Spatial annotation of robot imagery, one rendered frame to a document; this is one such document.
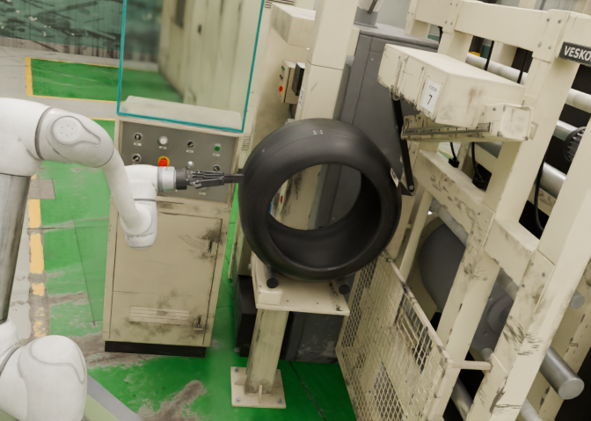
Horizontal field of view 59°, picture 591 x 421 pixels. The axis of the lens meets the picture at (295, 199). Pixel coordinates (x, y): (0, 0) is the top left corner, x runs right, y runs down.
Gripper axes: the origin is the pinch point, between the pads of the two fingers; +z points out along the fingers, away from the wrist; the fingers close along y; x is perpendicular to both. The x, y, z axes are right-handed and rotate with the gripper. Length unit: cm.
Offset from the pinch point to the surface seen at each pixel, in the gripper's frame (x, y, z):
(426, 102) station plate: -35, -29, 56
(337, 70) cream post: -34, 25, 41
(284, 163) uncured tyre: -10.1, -12.1, 16.6
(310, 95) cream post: -24.7, 24.9, 30.6
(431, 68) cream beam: -44, -25, 58
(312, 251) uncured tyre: 38, 12, 33
